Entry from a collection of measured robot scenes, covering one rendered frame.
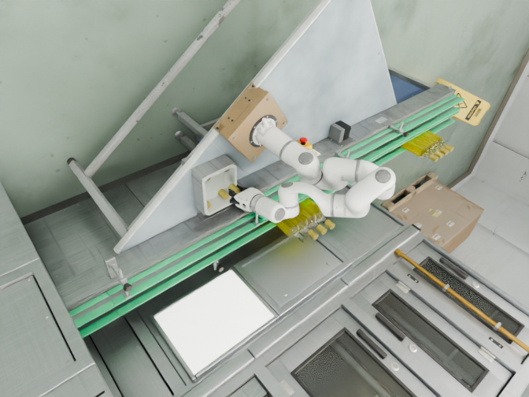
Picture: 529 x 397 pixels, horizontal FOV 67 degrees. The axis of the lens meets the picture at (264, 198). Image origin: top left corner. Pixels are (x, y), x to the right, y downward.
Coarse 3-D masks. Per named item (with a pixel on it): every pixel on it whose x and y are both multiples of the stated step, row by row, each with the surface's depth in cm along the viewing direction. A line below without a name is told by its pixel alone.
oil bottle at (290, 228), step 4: (284, 220) 189; (288, 220) 189; (292, 220) 190; (276, 224) 193; (280, 224) 190; (284, 224) 188; (288, 224) 187; (292, 224) 187; (296, 224) 187; (280, 228) 192; (284, 228) 189; (288, 228) 186; (292, 228) 185; (296, 228) 186; (288, 232) 187; (292, 232) 185; (296, 232) 186; (292, 236) 187
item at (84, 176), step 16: (320, 0) 174; (224, 16) 201; (208, 32) 200; (192, 48) 200; (176, 64) 201; (144, 112) 201; (128, 128) 201; (112, 144) 200; (96, 160) 201; (80, 176) 201; (96, 192) 191; (160, 192) 174; (112, 208) 186; (144, 208) 175; (112, 224) 179
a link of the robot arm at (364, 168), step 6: (360, 162) 146; (366, 162) 147; (360, 168) 145; (366, 168) 146; (372, 168) 147; (360, 174) 146; (366, 174) 146; (384, 192) 139; (390, 192) 141; (384, 198) 145
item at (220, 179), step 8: (224, 168) 167; (232, 168) 172; (208, 176) 163; (216, 176) 177; (224, 176) 180; (232, 176) 176; (208, 184) 176; (216, 184) 180; (224, 184) 184; (208, 192) 179; (216, 192) 183; (208, 200) 182; (216, 200) 183; (224, 200) 183; (216, 208) 179
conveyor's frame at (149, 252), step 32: (416, 96) 262; (352, 128) 229; (384, 128) 233; (320, 160) 206; (192, 224) 180; (224, 224) 182; (128, 256) 165; (160, 256) 166; (64, 288) 153; (96, 288) 153
